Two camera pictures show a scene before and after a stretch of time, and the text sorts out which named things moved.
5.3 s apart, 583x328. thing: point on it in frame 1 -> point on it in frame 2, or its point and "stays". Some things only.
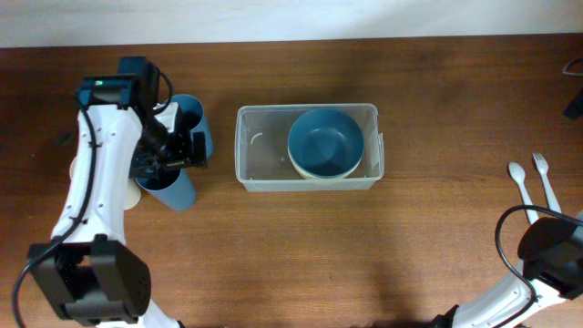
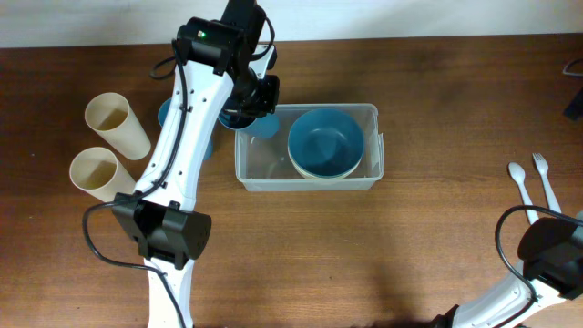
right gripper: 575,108 stays
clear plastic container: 317,147 stays
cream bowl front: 330,177 stays
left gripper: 186,156 -> 268,106
